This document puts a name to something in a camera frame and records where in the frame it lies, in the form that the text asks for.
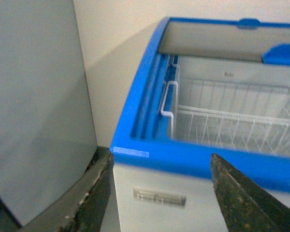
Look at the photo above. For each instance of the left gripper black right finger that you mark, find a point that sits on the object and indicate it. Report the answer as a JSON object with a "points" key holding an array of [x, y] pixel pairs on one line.
{"points": [[245, 206]]}

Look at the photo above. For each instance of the grey cabinet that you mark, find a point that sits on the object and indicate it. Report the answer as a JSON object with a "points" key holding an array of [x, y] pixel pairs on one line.
{"points": [[47, 134]]}

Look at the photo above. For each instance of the white wire freezer basket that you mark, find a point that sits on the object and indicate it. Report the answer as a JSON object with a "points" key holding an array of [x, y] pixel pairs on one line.
{"points": [[228, 104]]}

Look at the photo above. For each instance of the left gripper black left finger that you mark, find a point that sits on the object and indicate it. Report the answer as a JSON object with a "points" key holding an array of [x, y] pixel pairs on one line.
{"points": [[82, 207]]}

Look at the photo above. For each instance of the glass sliding freezer lid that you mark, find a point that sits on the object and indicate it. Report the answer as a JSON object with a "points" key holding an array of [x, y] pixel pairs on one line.
{"points": [[247, 39]]}

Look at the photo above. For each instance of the white chest freezer blue rim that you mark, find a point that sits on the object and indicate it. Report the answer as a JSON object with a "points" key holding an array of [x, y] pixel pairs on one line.
{"points": [[146, 157]]}

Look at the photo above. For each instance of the silver freezer brand plate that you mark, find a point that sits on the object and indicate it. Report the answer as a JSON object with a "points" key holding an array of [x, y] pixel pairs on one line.
{"points": [[158, 197]]}

